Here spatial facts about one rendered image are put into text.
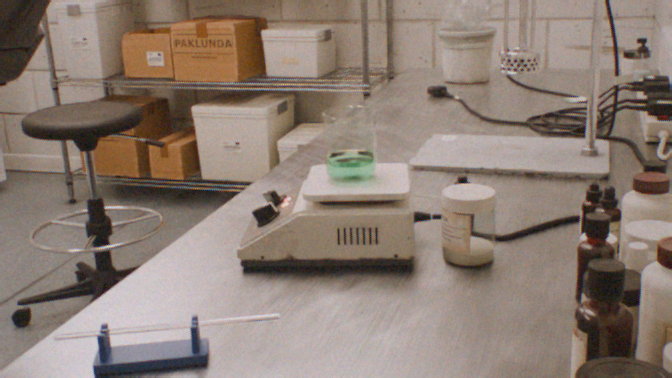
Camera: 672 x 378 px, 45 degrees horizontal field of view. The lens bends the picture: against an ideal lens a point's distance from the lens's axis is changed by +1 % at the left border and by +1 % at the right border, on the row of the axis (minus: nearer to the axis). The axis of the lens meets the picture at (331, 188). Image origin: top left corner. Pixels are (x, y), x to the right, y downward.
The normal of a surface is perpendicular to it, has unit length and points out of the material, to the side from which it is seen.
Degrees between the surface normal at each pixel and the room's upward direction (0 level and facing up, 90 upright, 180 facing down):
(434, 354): 0
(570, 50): 90
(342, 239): 90
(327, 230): 90
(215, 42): 89
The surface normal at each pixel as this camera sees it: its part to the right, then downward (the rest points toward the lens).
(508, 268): -0.04, -0.95
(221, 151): -0.31, 0.34
